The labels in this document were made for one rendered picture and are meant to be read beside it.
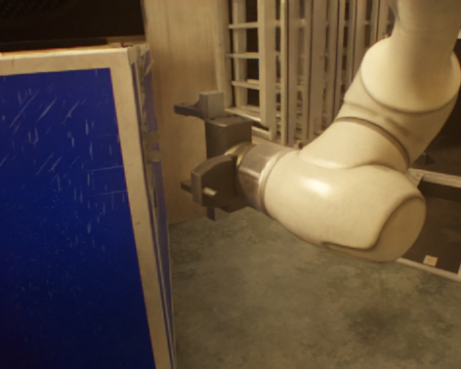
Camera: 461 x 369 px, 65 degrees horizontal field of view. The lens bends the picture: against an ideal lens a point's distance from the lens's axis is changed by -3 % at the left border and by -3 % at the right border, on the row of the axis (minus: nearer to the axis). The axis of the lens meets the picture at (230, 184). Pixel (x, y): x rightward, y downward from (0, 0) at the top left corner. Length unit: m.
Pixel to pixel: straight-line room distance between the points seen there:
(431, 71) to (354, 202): 0.14
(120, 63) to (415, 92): 0.35
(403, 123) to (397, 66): 0.06
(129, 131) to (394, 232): 0.36
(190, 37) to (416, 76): 1.64
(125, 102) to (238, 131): 0.16
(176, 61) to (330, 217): 1.64
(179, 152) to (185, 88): 0.33
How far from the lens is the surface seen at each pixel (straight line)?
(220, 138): 0.51
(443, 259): 1.92
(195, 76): 1.99
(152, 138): 0.74
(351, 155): 0.39
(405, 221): 0.37
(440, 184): 2.50
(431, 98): 0.42
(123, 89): 0.53
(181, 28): 1.96
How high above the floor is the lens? 0.97
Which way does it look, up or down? 22 degrees down
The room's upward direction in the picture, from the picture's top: 2 degrees counter-clockwise
